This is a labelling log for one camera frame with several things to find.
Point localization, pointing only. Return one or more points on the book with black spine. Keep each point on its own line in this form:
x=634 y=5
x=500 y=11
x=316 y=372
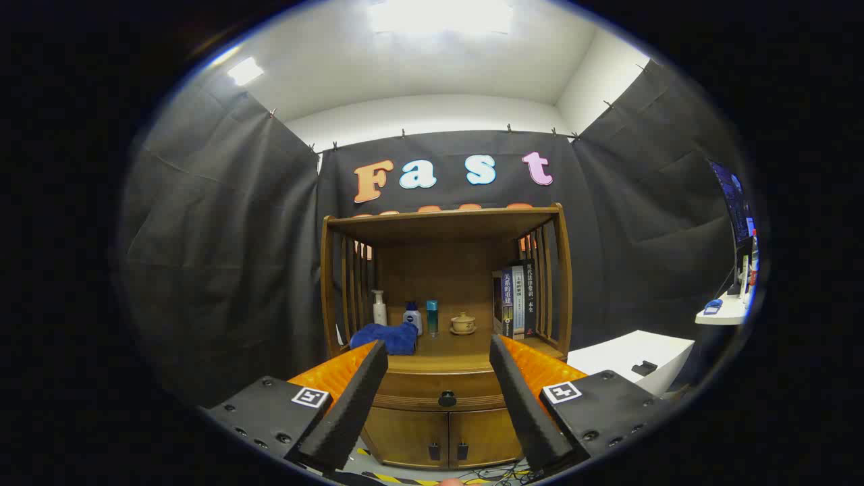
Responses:
x=530 y=297

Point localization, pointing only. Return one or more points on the small blue object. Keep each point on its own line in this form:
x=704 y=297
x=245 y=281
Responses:
x=713 y=307

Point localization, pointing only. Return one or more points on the teal bottle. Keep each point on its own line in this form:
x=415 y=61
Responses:
x=432 y=320

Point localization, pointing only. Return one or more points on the small ceiling light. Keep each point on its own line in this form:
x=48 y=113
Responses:
x=244 y=70

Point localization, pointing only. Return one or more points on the wooden drawer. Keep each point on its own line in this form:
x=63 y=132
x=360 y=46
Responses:
x=418 y=388

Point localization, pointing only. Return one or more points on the yellow black floor tape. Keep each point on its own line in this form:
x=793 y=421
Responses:
x=405 y=480

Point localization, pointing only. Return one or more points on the white desk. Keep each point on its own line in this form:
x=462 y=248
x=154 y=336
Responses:
x=725 y=316

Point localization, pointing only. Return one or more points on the white pump bottle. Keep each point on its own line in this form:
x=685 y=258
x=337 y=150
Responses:
x=380 y=314

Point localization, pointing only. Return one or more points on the book with blue spine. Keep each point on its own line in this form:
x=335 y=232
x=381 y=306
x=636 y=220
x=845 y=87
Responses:
x=503 y=304

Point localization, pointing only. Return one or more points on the wooden cabinet door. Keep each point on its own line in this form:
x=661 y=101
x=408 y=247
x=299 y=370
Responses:
x=405 y=435
x=486 y=435

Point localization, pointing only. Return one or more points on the wooden cabinet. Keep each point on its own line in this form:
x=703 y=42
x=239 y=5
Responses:
x=439 y=256

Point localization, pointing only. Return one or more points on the yellow lidded teacup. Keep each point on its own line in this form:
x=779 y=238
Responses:
x=463 y=324

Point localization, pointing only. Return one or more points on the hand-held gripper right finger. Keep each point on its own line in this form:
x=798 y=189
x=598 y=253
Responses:
x=523 y=405

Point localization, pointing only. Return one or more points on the wooden countertop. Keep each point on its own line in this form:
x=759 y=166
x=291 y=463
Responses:
x=452 y=347

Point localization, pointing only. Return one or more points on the computer monitor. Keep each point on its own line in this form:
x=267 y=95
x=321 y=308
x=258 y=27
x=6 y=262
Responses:
x=732 y=196

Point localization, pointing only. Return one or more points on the blue towel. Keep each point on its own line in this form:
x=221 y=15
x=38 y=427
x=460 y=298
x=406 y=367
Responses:
x=388 y=337

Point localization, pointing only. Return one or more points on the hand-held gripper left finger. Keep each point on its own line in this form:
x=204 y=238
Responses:
x=351 y=405

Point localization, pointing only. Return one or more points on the white bottle with blue cap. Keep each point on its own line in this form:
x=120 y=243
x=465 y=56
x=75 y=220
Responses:
x=413 y=318

